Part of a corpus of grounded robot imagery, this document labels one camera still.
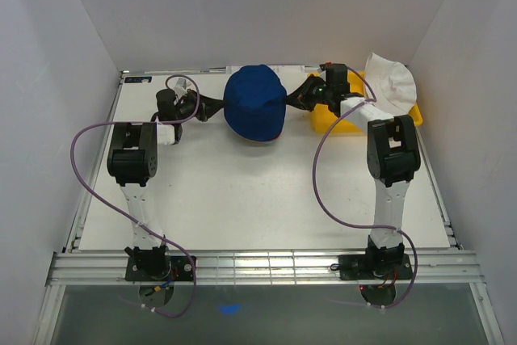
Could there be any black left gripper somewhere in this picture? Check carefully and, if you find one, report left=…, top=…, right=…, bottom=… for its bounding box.
left=174, top=89, right=226, bottom=124

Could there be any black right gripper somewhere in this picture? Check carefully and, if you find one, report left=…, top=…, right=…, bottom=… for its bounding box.
left=282, top=75, right=332, bottom=113

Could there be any blue bucket hat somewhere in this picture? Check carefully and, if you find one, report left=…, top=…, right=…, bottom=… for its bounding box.
left=223, top=65, right=287, bottom=142

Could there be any white bucket hat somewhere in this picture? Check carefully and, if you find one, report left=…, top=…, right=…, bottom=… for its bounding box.
left=364, top=53, right=417, bottom=116

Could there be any maroon bucket hat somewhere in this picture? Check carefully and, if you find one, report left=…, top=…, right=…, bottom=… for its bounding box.
left=262, top=133, right=282, bottom=144

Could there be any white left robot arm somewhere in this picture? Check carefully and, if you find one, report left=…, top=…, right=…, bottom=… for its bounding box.
left=107, top=87, right=225, bottom=280

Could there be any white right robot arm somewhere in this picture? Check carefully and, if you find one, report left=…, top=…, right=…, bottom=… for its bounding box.
left=285, top=63, right=421, bottom=278

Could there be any yellow plastic tray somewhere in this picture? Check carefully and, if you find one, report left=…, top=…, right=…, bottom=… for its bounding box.
left=310, top=70, right=423, bottom=134

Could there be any blue label sticker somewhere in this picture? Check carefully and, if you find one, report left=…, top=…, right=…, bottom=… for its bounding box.
left=124, top=76, right=152, bottom=83

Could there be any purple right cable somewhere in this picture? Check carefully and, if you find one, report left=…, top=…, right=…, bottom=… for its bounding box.
left=311, top=65, right=419, bottom=310

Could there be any purple cable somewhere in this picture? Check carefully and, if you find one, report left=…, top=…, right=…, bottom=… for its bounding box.
left=70, top=74, right=201, bottom=318
left=311, top=65, right=419, bottom=310

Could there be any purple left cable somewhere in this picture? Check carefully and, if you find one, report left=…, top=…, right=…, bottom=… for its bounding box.
left=70, top=74, right=201, bottom=318

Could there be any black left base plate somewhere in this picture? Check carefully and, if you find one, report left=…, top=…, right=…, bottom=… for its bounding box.
left=124, top=255, right=195, bottom=282

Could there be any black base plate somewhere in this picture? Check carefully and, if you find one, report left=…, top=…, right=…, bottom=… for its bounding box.
left=124, top=255, right=195, bottom=282
left=330, top=254, right=413, bottom=280

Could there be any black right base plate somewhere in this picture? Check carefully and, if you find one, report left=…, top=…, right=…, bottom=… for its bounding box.
left=330, top=254, right=413, bottom=280

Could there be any aluminium frame rail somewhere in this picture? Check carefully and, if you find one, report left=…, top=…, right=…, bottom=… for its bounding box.
left=46, top=249, right=485, bottom=286

